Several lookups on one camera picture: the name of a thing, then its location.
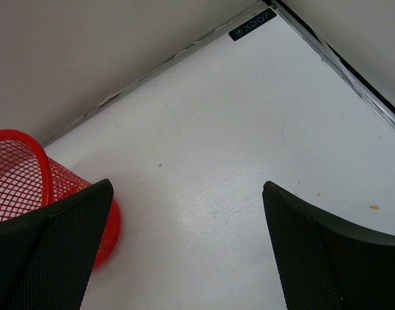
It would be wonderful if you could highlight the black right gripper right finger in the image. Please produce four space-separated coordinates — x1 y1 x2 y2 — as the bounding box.
262 181 395 309

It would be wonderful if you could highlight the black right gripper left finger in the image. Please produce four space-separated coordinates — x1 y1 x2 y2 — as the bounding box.
0 179 114 309

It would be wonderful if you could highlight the red mesh plastic bin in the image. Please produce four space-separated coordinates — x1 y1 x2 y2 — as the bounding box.
0 129 122 269

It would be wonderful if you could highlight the right black logo sticker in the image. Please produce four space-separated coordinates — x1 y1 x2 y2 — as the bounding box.
228 8 277 41

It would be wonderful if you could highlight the right aluminium frame rail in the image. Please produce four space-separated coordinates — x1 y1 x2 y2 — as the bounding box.
265 1 395 132

